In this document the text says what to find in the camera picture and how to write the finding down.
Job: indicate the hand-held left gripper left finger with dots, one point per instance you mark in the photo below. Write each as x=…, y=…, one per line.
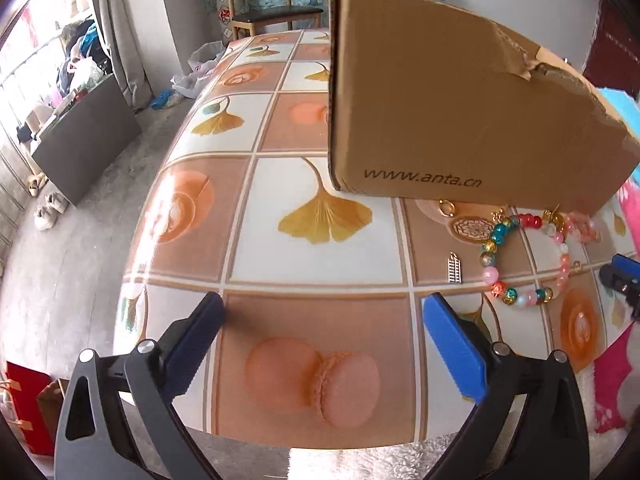
x=192, y=355

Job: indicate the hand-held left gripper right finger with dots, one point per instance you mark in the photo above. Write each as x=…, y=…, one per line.
x=455, y=350

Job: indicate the brown paper bag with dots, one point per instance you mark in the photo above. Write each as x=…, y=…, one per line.
x=50, y=405

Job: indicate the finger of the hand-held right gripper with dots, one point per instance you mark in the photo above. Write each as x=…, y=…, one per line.
x=625, y=264

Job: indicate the silver ladder charm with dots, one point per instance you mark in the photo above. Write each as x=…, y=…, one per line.
x=454, y=268

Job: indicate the fluffy plush rug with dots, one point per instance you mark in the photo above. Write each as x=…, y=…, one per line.
x=375, y=462

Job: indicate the white plastic bag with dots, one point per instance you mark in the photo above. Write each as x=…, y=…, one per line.
x=195, y=72

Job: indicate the wooden chair with black seat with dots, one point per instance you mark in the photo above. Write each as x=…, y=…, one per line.
x=272, y=12

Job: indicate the red paper bag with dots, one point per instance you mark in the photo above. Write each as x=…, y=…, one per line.
x=27, y=410

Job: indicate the pile of clothes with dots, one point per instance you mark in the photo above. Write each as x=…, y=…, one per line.
x=90, y=40

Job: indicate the dark red door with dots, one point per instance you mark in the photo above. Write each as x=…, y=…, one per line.
x=617, y=45

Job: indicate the blue pillow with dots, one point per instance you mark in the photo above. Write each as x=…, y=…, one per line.
x=625, y=105

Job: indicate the ginkgo and coffee print tablecloth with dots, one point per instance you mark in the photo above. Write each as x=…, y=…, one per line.
x=270, y=220

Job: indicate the brown cardboard box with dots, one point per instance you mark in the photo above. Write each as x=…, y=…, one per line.
x=450, y=100

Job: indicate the grey cabinet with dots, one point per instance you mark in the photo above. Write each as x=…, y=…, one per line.
x=85, y=145

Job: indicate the pink floral blanket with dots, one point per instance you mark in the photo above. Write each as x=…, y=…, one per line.
x=612, y=375

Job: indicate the round filigree pendant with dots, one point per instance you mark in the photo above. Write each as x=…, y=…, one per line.
x=472, y=228

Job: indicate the grey curtain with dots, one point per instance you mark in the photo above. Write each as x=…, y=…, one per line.
x=120, y=35

